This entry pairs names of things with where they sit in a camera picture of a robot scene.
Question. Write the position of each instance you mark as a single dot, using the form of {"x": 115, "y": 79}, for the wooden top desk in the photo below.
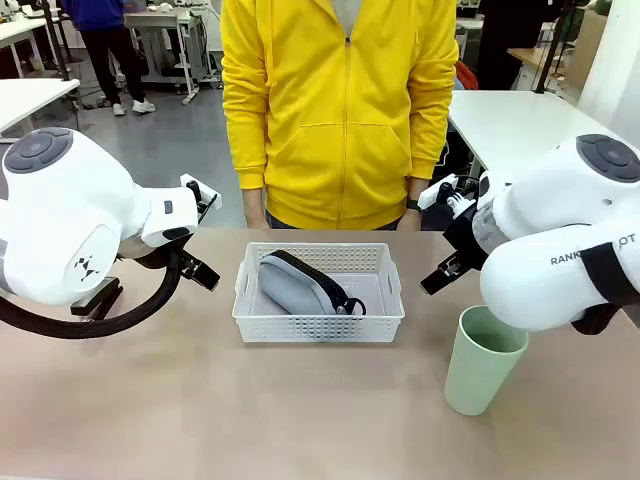
{"x": 530, "y": 55}

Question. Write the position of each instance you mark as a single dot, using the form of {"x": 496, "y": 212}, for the dark smartwatch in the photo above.
{"x": 414, "y": 205}

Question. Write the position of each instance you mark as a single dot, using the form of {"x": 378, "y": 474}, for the person's left hand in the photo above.
{"x": 409, "y": 220}

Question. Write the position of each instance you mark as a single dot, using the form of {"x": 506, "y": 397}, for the person's left forearm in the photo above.
{"x": 432, "y": 130}

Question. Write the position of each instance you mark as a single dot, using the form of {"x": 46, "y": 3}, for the person in yellow hoodie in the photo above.
{"x": 340, "y": 125}

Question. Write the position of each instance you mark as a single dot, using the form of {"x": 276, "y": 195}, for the white perforated plastic basket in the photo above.
{"x": 320, "y": 327}

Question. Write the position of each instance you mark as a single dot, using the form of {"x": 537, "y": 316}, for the person's right forearm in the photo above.
{"x": 245, "y": 130}

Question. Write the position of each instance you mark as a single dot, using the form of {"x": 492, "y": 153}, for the black clamp bracket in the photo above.
{"x": 97, "y": 297}

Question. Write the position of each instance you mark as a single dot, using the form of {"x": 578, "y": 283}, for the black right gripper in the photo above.
{"x": 465, "y": 232}

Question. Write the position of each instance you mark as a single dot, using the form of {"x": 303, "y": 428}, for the black stand pole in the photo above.
{"x": 546, "y": 60}
{"x": 57, "y": 45}

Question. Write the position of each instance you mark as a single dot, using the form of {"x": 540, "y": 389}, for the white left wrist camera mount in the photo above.
{"x": 205, "y": 192}

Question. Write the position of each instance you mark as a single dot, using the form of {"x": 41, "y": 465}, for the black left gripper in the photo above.
{"x": 182, "y": 245}

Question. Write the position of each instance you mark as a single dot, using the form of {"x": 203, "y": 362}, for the person in blue top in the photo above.
{"x": 100, "y": 20}

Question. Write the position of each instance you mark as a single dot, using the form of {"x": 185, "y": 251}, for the person's right hand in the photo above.
{"x": 255, "y": 210}

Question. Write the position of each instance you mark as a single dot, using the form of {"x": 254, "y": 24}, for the white side table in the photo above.
{"x": 30, "y": 100}

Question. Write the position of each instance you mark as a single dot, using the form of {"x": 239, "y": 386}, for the pale green plastic cup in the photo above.
{"x": 480, "y": 375}

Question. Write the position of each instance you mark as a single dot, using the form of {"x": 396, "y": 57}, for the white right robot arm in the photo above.
{"x": 550, "y": 225}

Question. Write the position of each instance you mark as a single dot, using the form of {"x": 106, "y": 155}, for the grey pouch with black zipper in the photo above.
{"x": 290, "y": 290}

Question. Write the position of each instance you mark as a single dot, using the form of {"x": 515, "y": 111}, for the white background desk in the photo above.
{"x": 155, "y": 22}

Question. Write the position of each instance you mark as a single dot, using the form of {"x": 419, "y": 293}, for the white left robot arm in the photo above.
{"x": 60, "y": 210}

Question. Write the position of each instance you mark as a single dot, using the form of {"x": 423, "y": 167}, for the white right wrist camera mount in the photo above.
{"x": 440, "y": 192}

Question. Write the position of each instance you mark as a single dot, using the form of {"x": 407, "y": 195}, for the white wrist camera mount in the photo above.
{"x": 440, "y": 192}
{"x": 205, "y": 192}

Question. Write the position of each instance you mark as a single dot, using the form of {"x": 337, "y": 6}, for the large white table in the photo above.
{"x": 510, "y": 120}

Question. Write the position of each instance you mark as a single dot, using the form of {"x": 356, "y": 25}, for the grey blue trousers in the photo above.
{"x": 272, "y": 223}

